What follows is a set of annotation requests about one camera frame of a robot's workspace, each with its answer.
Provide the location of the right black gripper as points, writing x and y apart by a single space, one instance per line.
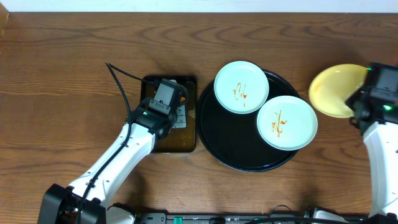
352 101

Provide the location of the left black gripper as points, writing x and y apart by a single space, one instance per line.
180 121

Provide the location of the yellow plate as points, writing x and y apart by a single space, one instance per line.
331 88

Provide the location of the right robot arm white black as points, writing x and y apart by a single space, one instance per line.
381 144

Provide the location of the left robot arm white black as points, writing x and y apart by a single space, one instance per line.
87 199

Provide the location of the black rectangular water tray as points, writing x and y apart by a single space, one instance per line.
182 136

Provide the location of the round black serving tray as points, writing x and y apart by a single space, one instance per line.
233 139

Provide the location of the light green plate right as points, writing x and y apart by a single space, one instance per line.
287 123

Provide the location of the light green plate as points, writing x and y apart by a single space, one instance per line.
287 123
241 87

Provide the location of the light green plate rear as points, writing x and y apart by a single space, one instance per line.
241 87

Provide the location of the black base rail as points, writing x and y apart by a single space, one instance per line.
164 217

